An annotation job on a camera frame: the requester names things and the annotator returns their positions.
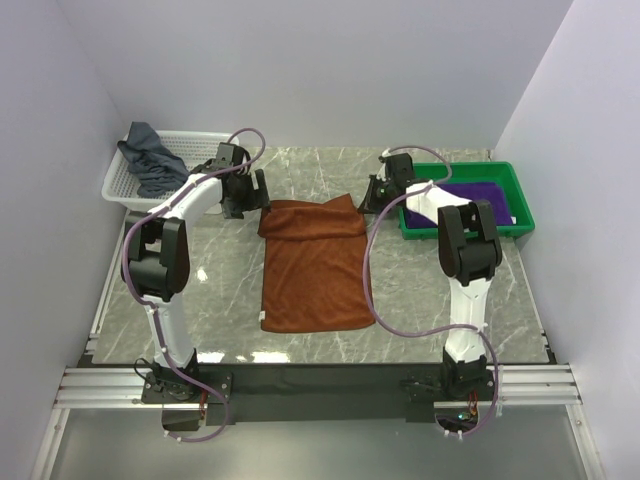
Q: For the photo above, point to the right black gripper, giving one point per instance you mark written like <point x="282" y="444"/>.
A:
<point x="368" y="206"/>

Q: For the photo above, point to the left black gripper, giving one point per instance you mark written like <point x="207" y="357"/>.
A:
<point x="257" y="199"/>

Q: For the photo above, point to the orange brown towel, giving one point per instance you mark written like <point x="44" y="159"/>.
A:
<point x="313" y="279"/>

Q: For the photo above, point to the purple towel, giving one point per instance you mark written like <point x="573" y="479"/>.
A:
<point x="476" y="191"/>

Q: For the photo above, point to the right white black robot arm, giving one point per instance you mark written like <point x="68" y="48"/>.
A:
<point x="469" y="252"/>

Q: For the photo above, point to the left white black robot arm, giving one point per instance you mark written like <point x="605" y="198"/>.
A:
<point x="155" y="263"/>

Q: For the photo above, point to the grey towel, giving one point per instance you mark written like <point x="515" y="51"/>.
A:
<point x="156" y="168"/>

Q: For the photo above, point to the green plastic tray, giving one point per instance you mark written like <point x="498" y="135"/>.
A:
<point x="501" y="173"/>

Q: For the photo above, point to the black base beam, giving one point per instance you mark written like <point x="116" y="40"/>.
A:
<point x="306" y="392"/>

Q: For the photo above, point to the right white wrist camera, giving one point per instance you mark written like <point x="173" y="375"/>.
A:
<point x="382" y="173"/>

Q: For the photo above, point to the aluminium frame rail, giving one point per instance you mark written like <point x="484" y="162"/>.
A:
<point x="120" y="388"/>

